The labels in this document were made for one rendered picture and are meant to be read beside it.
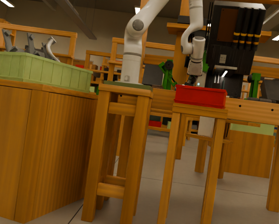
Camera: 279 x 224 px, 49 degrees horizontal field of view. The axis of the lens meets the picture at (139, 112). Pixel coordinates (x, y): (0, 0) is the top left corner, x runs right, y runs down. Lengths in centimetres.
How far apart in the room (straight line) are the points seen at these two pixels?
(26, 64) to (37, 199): 79
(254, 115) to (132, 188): 100
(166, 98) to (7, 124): 109
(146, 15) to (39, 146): 103
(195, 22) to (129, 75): 57
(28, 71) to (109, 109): 52
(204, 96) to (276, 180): 131
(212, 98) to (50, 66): 103
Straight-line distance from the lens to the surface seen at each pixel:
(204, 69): 253
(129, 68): 196
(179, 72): 289
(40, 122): 181
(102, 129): 188
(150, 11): 205
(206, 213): 203
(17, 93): 190
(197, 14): 214
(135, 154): 186
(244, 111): 229
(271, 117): 232
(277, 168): 299
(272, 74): 306
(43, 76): 199
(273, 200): 303
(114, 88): 186
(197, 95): 197
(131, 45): 199
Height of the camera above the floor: 73
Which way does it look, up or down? level
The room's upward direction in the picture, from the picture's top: 8 degrees clockwise
